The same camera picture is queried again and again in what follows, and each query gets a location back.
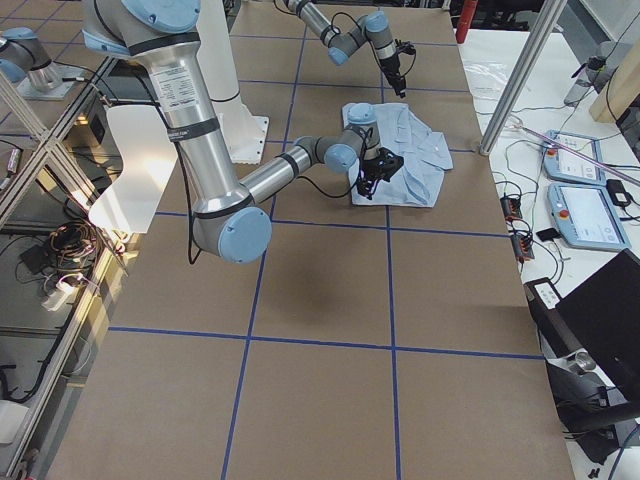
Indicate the clear plastic bag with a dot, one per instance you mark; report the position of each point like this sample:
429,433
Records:
486,79

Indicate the white paper sheet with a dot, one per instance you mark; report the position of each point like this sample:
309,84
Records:
148,158

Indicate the red cylinder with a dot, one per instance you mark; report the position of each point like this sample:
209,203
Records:
465,20

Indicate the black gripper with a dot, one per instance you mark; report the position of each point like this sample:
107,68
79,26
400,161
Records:
370,167
391,67

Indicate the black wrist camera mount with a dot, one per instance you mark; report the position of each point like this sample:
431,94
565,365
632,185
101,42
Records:
405,47

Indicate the black laptop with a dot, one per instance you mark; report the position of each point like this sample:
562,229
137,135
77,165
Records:
603,314

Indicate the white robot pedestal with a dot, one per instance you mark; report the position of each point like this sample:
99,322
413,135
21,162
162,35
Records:
244,133

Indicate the far teach pendant tablet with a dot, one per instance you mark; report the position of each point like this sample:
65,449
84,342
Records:
560,165

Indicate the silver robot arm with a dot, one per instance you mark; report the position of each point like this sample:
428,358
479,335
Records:
225,219
344,35

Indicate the teach pendant tablet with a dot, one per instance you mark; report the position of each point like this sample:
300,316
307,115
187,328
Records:
585,218
560,165

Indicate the light blue button-up shirt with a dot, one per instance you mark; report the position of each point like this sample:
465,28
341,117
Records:
426,159

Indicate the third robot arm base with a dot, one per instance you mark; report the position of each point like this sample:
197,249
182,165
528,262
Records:
27,64

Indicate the aluminium frame post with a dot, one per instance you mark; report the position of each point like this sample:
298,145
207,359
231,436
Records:
537,38

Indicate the near teach pendant tablet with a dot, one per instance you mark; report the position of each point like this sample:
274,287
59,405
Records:
585,218

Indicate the pink reacher grabber stick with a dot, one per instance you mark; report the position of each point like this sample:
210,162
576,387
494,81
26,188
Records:
513,122

